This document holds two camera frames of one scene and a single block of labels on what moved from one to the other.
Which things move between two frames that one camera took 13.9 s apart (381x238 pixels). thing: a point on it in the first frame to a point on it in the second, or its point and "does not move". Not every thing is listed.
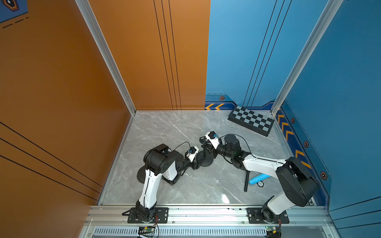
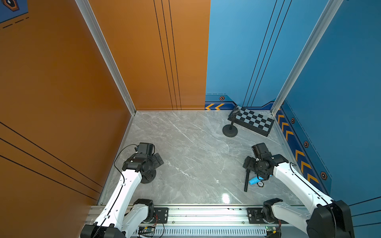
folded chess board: (251, 120) does not move
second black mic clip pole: (246, 180) does not move
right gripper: (213, 151) to (248, 164)
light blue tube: (259, 178) does not move
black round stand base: (205, 161) to (229, 133)
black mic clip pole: (206, 145) to (236, 111)
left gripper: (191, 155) to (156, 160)
